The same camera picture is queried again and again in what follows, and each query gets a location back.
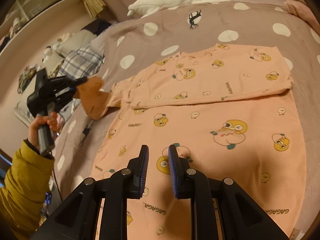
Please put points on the mauve polka dot bedspread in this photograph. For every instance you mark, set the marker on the mauve polka dot bedspread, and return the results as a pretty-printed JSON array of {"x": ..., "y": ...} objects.
[{"x": 134, "y": 45}]

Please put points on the cream pillow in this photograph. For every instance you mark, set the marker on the cream pillow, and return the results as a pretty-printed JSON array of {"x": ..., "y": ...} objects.
[{"x": 75, "y": 42}]

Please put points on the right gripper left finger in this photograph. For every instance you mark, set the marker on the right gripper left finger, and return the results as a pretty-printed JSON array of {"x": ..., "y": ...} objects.
[{"x": 98, "y": 207}]

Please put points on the person's left hand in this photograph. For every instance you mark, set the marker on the person's left hand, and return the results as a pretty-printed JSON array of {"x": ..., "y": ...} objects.
[{"x": 43, "y": 128}]

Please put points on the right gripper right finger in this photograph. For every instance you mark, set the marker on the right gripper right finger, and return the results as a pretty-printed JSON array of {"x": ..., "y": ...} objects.
[{"x": 220, "y": 209}]

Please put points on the straw tassel decoration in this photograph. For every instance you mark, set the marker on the straw tassel decoration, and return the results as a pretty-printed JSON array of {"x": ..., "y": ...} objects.
[{"x": 94, "y": 7}]

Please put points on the white shelf unit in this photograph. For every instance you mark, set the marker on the white shelf unit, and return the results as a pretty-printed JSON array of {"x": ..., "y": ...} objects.
[{"x": 20, "y": 13}]

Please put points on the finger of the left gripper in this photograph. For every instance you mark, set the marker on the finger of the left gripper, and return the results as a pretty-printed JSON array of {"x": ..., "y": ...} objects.
[
  {"x": 64, "y": 96},
  {"x": 65, "y": 82}
]

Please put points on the mustard yellow jacket sleeve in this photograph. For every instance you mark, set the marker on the mustard yellow jacket sleeve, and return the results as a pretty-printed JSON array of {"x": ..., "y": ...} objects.
[{"x": 24, "y": 192}]

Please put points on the plaid blue white cloth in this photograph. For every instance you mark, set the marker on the plaid blue white cloth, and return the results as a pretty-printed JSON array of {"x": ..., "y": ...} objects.
[{"x": 81, "y": 63}]

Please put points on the white and pink cloth bundle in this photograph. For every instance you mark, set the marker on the white and pink cloth bundle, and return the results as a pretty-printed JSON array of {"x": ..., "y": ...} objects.
[{"x": 299, "y": 9}]

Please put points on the pink duck print garment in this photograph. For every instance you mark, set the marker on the pink duck print garment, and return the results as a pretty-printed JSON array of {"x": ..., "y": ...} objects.
[{"x": 230, "y": 112}]

